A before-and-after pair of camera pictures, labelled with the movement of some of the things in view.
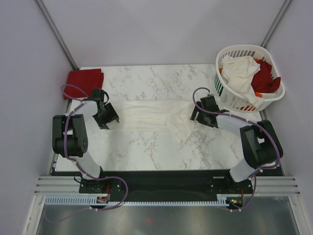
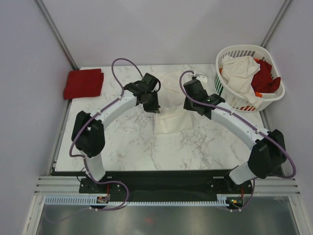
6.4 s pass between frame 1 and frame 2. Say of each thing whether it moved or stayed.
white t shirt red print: moved
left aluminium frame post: stayed
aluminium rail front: stayed
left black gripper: moved
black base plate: stayed
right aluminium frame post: stayed
